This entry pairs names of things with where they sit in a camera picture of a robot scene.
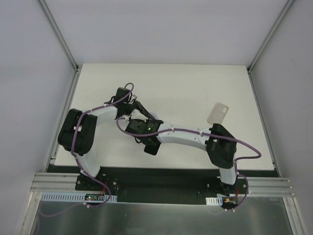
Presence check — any white cable duct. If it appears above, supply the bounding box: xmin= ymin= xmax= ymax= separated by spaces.
xmin=41 ymin=192 xmax=117 ymax=203
xmin=205 ymin=196 xmax=223 ymax=206

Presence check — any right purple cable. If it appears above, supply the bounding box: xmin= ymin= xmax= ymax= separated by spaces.
xmin=116 ymin=116 xmax=262 ymax=213

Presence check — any aluminium frame post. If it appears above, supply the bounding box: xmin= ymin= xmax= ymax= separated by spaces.
xmin=247 ymin=0 xmax=296 ymax=74
xmin=37 ymin=0 xmax=80 ymax=71

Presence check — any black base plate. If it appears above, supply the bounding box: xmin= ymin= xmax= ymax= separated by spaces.
xmin=75 ymin=167 xmax=247 ymax=205

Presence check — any right white cable duct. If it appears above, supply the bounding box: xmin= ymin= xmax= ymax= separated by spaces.
xmin=205 ymin=196 xmax=223 ymax=206

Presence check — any aluminium rail front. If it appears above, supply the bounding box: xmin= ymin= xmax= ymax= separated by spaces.
xmin=31 ymin=172 xmax=295 ymax=197

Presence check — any purple cable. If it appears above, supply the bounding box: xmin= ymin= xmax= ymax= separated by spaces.
xmin=39 ymin=82 xmax=135 ymax=217
xmin=116 ymin=116 xmax=262 ymax=213

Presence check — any left aluminium frame post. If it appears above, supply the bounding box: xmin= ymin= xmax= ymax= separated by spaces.
xmin=37 ymin=0 xmax=80 ymax=71

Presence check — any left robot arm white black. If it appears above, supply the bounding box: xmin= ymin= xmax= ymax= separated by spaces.
xmin=58 ymin=87 xmax=156 ymax=190

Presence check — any right aluminium frame post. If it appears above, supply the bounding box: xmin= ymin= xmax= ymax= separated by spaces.
xmin=247 ymin=0 xmax=296 ymax=74

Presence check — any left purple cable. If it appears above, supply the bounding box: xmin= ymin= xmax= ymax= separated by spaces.
xmin=39 ymin=82 xmax=135 ymax=217

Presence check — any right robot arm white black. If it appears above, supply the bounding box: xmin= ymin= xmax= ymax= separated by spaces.
xmin=125 ymin=119 xmax=238 ymax=196

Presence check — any left white cable duct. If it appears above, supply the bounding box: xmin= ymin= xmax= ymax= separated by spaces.
xmin=41 ymin=192 xmax=117 ymax=203

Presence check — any phone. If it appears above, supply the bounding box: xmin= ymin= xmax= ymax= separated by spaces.
xmin=144 ymin=145 xmax=160 ymax=156

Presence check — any beige translucent phone case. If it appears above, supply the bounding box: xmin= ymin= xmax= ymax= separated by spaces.
xmin=207 ymin=102 xmax=229 ymax=125

